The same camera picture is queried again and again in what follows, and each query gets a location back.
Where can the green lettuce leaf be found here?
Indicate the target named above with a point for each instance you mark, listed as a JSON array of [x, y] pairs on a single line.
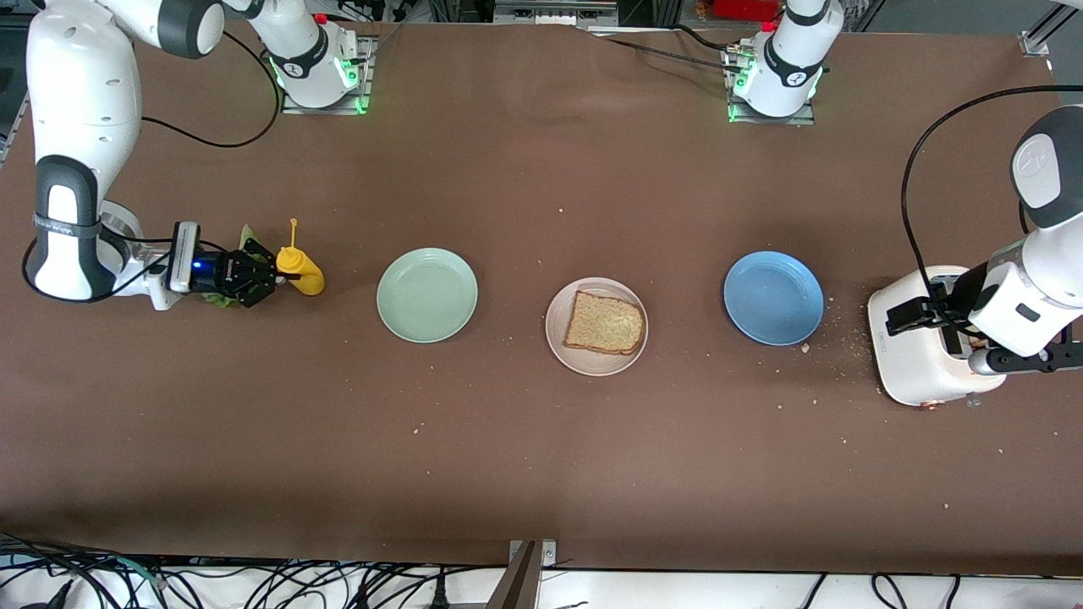
[[222, 299]]

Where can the blue plate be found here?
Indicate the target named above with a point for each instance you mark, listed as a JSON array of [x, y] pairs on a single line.
[[772, 298]]

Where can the yellow mustard squeeze bottle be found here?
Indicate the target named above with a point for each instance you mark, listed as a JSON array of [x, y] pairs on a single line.
[[305, 275]]

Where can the silver corner bracket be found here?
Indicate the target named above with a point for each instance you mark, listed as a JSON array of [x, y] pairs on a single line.
[[548, 554]]

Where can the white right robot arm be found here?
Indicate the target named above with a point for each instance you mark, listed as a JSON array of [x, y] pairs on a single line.
[[80, 110]]

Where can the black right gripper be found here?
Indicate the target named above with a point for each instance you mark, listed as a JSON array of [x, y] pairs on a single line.
[[222, 273]]

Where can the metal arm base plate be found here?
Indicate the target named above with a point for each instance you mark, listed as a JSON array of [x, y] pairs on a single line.
[[367, 93], [774, 120]]

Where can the grey metal equipment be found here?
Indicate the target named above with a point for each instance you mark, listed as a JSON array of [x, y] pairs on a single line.
[[550, 13]]

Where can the brown table cover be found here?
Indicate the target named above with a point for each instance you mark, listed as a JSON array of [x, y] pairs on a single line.
[[508, 169]]

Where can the beige plate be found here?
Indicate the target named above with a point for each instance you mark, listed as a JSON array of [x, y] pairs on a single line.
[[592, 362]]

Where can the brown bread slice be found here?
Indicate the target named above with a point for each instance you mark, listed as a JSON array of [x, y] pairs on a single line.
[[602, 323], [977, 342]]

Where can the red box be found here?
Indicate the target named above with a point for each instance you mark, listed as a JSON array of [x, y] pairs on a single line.
[[744, 8]]

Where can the grey metal strut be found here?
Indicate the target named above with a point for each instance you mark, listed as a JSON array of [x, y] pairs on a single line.
[[516, 584]]

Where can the white toaster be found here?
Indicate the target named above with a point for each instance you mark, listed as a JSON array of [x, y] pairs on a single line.
[[905, 364]]

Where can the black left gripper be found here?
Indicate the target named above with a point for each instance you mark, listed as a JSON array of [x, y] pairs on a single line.
[[962, 293]]

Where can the light green plate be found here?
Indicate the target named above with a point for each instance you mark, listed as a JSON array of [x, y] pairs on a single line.
[[427, 296]]

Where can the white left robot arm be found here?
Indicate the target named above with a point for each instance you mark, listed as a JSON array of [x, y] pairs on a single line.
[[1028, 292]]

